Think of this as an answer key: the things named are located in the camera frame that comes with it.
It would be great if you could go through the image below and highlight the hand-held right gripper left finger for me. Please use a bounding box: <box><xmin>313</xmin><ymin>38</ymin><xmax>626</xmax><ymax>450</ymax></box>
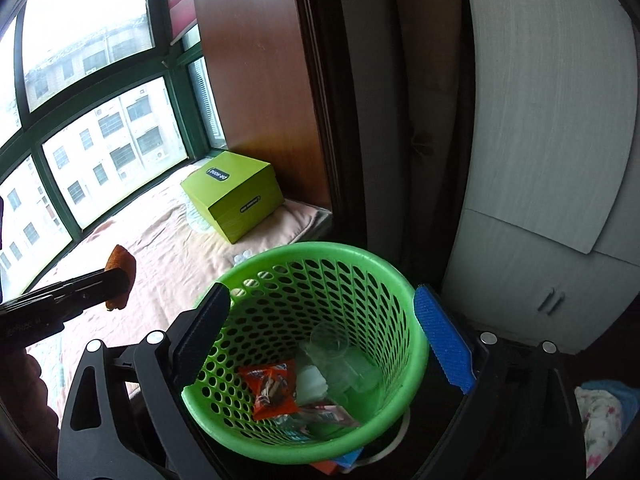
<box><xmin>57</xmin><ymin>282</ymin><xmax>232</xmax><ymax>480</ymax></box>

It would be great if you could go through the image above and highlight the brown wooden panel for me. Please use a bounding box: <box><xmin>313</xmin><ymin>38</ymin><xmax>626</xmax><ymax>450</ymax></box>
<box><xmin>190</xmin><ymin>0</ymin><xmax>333</xmax><ymax>211</ymax></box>

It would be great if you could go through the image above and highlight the green cardboard box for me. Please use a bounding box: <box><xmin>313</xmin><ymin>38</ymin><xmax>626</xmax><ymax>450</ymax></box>
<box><xmin>180</xmin><ymin>150</ymin><xmax>285</xmax><ymax>246</ymax></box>

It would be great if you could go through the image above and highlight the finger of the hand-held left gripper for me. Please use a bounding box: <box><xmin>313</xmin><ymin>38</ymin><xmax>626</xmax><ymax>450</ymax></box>
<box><xmin>50</xmin><ymin>267</ymin><xmax>135</xmax><ymax>319</ymax></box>
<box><xmin>0</xmin><ymin>269</ymin><xmax>108</xmax><ymax>311</ymax></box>

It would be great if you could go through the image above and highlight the green perforated plastic basket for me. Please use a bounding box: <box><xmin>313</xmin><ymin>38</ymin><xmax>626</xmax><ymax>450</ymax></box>
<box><xmin>181</xmin><ymin>241</ymin><xmax>430</xmax><ymax>466</ymax></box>

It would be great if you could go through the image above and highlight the clear plastic cup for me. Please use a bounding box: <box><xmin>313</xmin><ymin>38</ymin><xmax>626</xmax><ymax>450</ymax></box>
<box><xmin>306</xmin><ymin>322</ymin><xmax>352</xmax><ymax>376</ymax></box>

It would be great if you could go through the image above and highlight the person's left hand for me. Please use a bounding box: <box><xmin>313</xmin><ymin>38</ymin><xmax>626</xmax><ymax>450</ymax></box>
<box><xmin>0</xmin><ymin>347</ymin><xmax>61</xmax><ymax>466</ymax></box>

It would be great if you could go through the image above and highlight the pink printed blanket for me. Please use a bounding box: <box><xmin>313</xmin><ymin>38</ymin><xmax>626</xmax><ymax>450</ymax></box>
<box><xmin>25</xmin><ymin>157</ymin><xmax>333</xmax><ymax>396</ymax></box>

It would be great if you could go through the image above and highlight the pink snack wrapper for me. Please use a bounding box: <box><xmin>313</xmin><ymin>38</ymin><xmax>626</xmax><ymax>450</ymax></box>
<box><xmin>295</xmin><ymin>400</ymin><xmax>361</xmax><ymax>428</ymax></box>

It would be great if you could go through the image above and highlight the floral cloth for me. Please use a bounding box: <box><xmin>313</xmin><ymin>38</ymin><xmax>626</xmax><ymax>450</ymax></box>
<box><xmin>574</xmin><ymin>380</ymin><xmax>633</xmax><ymax>480</ymax></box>

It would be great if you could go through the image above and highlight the orange peel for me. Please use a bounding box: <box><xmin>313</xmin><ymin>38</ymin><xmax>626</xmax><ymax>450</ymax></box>
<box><xmin>105</xmin><ymin>245</ymin><xmax>137</xmax><ymax>311</ymax></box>

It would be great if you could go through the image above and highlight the green window frame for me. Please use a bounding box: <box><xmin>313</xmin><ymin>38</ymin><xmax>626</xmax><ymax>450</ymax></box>
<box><xmin>0</xmin><ymin>0</ymin><xmax>231</xmax><ymax>301</ymax></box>

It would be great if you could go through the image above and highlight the red snack wrapper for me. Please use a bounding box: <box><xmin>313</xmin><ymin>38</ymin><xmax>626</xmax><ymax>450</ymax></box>
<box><xmin>237</xmin><ymin>358</ymin><xmax>298</xmax><ymax>422</ymax></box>

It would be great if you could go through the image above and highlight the white foam block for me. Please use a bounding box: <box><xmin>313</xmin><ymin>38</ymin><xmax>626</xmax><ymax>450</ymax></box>
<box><xmin>295</xmin><ymin>362</ymin><xmax>328</xmax><ymax>406</ymax></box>

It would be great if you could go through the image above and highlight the pink roller blind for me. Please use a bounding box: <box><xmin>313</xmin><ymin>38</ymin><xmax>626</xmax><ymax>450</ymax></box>
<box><xmin>167</xmin><ymin>0</ymin><xmax>198</xmax><ymax>46</ymax></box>

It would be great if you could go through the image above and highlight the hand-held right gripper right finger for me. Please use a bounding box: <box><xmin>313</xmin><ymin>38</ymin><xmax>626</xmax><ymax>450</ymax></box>
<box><xmin>412</xmin><ymin>284</ymin><xmax>587</xmax><ymax>480</ymax></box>

